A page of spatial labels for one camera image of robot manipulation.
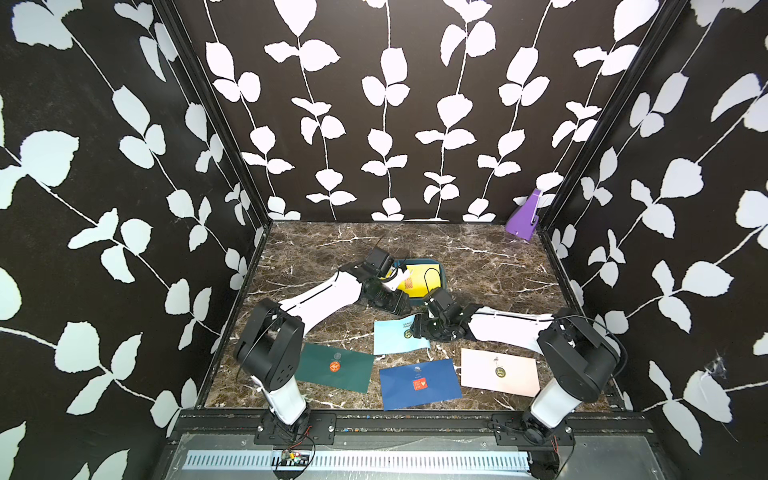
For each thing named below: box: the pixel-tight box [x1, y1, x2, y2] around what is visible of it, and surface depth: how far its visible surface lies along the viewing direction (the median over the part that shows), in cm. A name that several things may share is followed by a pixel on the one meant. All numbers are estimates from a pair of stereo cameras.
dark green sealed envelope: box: [295, 342, 375, 394], surface depth 86 cm
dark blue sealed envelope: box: [379, 358, 463, 411], surface depth 83 cm
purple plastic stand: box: [505, 188, 542, 241], surface depth 116 cm
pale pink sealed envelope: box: [460, 348, 540, 397], surface depth 86 cm
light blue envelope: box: [373, 314, 431, 356], surface depth 91 cm
